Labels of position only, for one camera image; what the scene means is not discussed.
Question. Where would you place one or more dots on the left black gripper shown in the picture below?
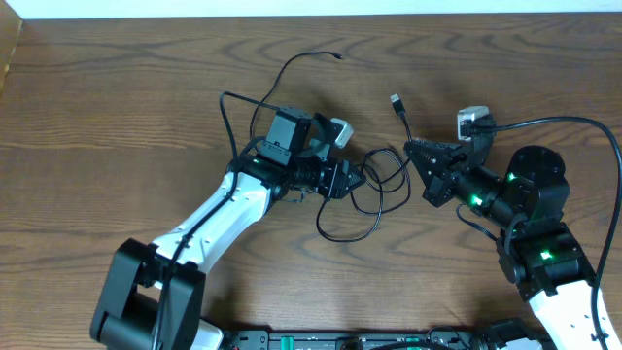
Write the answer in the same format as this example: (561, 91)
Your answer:
(335, 186)

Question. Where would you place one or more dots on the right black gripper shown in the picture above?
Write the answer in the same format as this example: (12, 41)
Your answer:
(439, 179)

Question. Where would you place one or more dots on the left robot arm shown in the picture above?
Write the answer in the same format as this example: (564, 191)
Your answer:
(153, 292)

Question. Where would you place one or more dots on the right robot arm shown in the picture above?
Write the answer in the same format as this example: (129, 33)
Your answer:
(537, 252)

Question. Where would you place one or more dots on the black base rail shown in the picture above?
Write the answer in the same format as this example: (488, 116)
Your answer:
(508, 334)

